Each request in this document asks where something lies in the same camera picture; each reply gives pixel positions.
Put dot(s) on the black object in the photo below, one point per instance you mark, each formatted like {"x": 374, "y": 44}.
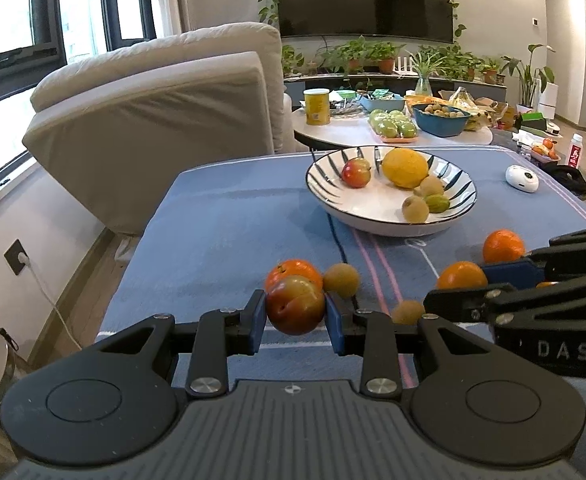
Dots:
{"x": 570, "y": 180}

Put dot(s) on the green plastic dish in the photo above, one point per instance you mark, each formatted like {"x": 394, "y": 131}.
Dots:
{"x": 347, "y": 94}

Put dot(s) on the light blue plastic basket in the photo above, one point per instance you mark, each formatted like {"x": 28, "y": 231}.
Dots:
{"x": 380, "y": 105}

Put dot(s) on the black wall socket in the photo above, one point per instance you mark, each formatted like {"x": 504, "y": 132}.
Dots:
{"x": 13, "y": 260}

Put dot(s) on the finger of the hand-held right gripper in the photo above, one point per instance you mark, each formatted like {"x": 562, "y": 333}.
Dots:
{"x": 510, "y": 272}
{"x": 473, "y": 301}

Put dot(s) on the beige recliner armchair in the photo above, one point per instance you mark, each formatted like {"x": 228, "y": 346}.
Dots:
{"x": 148, "y": 110}

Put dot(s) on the orange basket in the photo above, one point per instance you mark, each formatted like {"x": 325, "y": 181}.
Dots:
{"x": 410, "y": 99}

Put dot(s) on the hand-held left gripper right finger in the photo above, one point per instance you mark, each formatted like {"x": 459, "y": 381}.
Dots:
{"x": 334, "y": 325}

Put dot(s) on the brown kiwi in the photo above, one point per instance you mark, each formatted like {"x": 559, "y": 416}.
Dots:
{"x": 432, "y": 185}
{"x": 415, "y": 210}
{"x": 407, "y": 311}
{"x": 341, "y": 280}

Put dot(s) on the small white picket fence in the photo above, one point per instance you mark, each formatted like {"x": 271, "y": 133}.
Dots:
{"x": 404, "y": 64}

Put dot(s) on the small white round device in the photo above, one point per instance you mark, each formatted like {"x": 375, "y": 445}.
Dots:
{"x": 522, "y": 178}

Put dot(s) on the dark stone side table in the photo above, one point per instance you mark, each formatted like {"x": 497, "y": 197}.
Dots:
{"x": 505, "y": 142}

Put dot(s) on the large leaf floor plant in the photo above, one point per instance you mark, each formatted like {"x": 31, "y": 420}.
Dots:
{"x": 528, "y": 80}

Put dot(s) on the green potted plant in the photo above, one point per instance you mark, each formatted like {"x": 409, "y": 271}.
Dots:
{"x": 350, "y": 55}
{"x": 290, "y": 59}
{"x": 490, "y": 76}
{"x": 455, "y": 62}
{"x": 387, "y": 64}

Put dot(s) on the black framed window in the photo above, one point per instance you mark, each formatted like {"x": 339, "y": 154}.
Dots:
{"x": 48, "y": 20}

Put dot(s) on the yellow canister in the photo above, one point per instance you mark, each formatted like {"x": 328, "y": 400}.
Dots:
{"x": 318, "y": 107}

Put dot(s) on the white striped ceramic bowl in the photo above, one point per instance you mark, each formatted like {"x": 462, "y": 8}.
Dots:
{"x": 373, "y": 210}

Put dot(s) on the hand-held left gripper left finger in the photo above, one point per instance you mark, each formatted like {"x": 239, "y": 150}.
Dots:
{"x": 258, "y": 322}

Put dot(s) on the small green fruit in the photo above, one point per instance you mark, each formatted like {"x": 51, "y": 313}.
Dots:
{"x": 438, "y": 203}

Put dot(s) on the white bottle with red label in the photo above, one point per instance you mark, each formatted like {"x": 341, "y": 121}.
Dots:
{"x": 577, "y": 151}

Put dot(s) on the yellow lemon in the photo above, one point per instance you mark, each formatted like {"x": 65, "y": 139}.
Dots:
{"x": 405, "y": 167}

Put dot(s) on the spider plant in glass vase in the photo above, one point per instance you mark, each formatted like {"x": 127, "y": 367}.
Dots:
{"x": 424, "y": 87}

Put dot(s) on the pile of longans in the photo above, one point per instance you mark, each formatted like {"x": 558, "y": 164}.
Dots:
{"x": 443, "y": 111}

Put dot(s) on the red yellow nectarine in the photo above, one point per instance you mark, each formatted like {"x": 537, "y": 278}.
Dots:
{"x": 295, "y": 310}
{"x": 356, "y": 172}

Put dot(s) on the dark television cabinet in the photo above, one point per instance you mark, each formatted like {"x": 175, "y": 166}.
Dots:
{"x": 323, "y": 82}

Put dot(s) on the round white coffee table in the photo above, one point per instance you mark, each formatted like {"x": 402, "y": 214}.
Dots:
{"x": 338, "y": 135}

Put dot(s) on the tray of small oranges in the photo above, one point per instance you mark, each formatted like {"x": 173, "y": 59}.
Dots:
{"x": 544, "y": 151}

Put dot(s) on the green box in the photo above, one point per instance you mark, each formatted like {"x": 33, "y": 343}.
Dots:
{"x": 534, "y": 122}

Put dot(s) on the white air purifier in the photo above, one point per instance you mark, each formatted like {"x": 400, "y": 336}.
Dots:
{"x": 549, "y": 96}

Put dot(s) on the teal plastic bowl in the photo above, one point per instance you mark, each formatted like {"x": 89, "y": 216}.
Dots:
{"x": 440, "y": 128}

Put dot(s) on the wall television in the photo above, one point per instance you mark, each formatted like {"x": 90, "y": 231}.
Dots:
{"x": 363, "y": 0}

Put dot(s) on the wrapped green apples tray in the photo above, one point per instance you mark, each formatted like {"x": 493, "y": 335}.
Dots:
{"x": 390, "y": 127}

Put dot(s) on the orange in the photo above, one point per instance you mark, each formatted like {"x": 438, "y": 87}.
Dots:
{"x": 504, "y": 246}
{"x": 462, "y": 276}
{"x": 293, "y": 270}

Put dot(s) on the banana bunch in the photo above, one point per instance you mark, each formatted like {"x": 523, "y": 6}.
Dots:
{"x": 463, "y": 97}

